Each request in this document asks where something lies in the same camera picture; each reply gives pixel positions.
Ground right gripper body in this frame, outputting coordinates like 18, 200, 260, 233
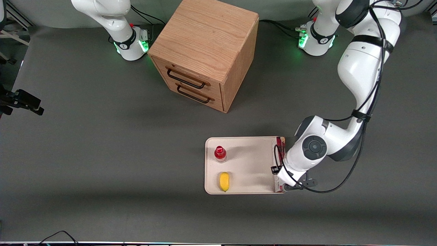
0, 85, 16, 115

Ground red cookie box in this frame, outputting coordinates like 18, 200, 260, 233
273, 136, 287, 194

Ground beige plastic tray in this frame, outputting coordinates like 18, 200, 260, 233
204, 136, 289, 195

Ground yellow lemon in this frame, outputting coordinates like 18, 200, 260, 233
219, 172, 230, 192

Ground small red-capped bottle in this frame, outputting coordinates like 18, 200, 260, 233
214, 146, 227, 163

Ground wooden two-drawer cabinet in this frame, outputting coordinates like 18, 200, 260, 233
147, 0, 259, 113

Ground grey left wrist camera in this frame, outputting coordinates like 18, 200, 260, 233
283, 175, 319, 192

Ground aluminium frame bars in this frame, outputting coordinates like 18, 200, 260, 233
0, 0, 35, 47

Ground black drawer handle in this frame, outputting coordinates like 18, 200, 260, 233
176, 85, 211, 104
166, 68, 207, 90

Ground thin black table-edge cable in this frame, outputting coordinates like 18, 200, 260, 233
38, 231, 80, 246

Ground black right arm base cable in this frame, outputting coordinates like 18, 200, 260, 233
130, 5, 166, 26

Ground black arm base cable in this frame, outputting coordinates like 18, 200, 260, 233
130, 5, 166, 26
258, 8, 320, 39

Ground black left arm base cable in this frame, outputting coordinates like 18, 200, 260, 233
258, 8, 320, 39

